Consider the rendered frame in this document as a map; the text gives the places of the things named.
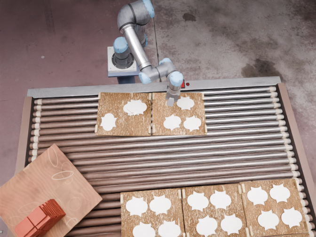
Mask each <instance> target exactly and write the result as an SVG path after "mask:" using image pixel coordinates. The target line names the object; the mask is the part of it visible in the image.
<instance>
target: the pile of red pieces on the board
mask: <svg viewBox="0 0 316 237"><path fill-rule="evenodd" d="M65 215H66V213H65V212H64V211H63V209H62V208H61V207H60V206H59V205H58V203H57V202H56V201H55V200H54V199H49V200H48V201H46V202H45V203H43V204H41V205H40V206H38V207H37V208H36V209H34V210H33V211H32V212H31V213H30V214H29V215H28V216H27V217H25V218H24V219H23V220H22V221H21V222H20V223H19V224H17V225H16V226H15V233H16V234H17V235H18V237H42V236H43V235H44V234H46V233H47V232H48V231H49V229H51V228H52V227H53V226H54V225H55V224H56V223H57V222H58V221H60V220H61V219H62V218H63V217H64V216H65Z"/></svg>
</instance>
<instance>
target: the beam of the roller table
mask: <svg viewBox="0 0 316 237"><path fill-rule="evenodd" d="M184 82H185V88H184V89H181V90H180V92H184V91H202V90H219V89H236V88H253V87H271V86H272V87H274V86H275V85H276V84H277V83H281V80H280V77H279V76H271V77H253V78H234V79H208V80H189V81H184ZM186 83H189V84H190V85H189V86H187V85H186ZM168 84H169V82H153V83H148V84H143V83H134V84H116V85H97V86H79V87H53V88H34V89H28V90H27V97H28V96H32V97H33V98H34V99H35V100H38V99H56V98H73V97H90V96H98V95H99V92H109V93H166V92H167V85H168Z"/></svg>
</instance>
